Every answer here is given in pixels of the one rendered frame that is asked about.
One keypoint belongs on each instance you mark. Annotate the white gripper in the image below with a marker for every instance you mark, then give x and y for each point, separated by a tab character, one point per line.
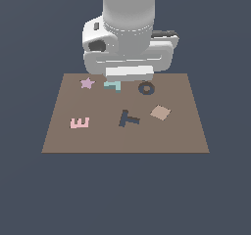
130	64

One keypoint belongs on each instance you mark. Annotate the brown square board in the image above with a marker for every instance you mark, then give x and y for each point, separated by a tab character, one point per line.
124	134

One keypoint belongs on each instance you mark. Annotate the cyan L-shaped block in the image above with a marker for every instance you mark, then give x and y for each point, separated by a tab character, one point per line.
115	86

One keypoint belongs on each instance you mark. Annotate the purple star block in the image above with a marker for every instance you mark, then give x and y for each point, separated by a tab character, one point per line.
87	83

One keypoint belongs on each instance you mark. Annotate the dark blue T block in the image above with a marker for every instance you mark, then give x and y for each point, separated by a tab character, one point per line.
125	118

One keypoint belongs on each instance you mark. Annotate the tan square block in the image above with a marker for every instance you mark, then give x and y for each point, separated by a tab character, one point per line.
160	112

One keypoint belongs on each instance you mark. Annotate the pink E block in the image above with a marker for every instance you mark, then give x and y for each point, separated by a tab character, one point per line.
79	123

